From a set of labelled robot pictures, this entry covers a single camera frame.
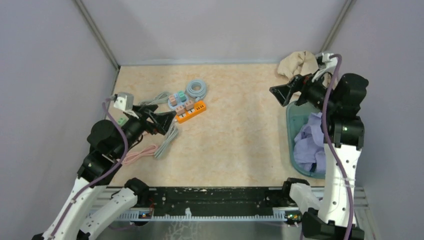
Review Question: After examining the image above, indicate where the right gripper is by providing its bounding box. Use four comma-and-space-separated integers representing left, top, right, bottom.
269, 67, 337, 112

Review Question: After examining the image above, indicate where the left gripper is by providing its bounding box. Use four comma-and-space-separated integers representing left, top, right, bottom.
114, 104, 176, 158

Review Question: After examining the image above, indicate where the pink plug adapter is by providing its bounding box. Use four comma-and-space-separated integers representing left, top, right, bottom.
175, 105, 186, 116
184, 100, 195, 111

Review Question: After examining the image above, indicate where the orange power strip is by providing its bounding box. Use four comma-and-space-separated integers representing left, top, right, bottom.
175, 100, 207, 124

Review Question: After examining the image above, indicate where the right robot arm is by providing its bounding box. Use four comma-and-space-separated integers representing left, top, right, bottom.
269, 73, 369, 240

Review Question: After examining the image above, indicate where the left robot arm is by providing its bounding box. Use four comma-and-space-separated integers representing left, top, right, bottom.
32, 104, 176, 240

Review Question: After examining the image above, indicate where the round blue socket hub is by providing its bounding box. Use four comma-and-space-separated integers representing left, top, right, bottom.
167, 91, 189, 110

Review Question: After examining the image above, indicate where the teal plastic basket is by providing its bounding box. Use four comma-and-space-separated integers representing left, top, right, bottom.
286, 102, 325, 180

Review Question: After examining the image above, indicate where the beige cloth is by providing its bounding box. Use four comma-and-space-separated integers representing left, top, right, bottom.
276, 51, 334, 87

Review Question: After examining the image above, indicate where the lavender cloth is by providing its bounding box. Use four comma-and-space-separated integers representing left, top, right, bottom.
293, 112, 326, 174

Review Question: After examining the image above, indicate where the grey power strip cable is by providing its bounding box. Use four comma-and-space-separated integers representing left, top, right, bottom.
153, 124, 180, 160

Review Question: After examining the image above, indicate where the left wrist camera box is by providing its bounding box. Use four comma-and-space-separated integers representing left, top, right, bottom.
113, 92, 134, 112

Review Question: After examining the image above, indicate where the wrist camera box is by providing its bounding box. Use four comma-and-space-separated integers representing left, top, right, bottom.
113, 92, 134, 112
311, 52, 338, 82

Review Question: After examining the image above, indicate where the pink cable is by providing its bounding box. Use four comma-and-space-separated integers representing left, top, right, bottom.
120, 144, 160, 167

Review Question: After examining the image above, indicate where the coiled blue-grey cable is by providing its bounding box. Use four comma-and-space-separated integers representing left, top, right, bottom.
185, 79, 208, 102

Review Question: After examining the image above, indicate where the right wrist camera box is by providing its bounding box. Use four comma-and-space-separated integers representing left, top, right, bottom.
311, 52, 338, 82

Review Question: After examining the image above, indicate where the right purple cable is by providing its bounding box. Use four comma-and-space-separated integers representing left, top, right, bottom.
321, 53, 355, 240

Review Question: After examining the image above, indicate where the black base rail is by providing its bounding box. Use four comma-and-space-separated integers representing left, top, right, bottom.
136, 187, 296, 217

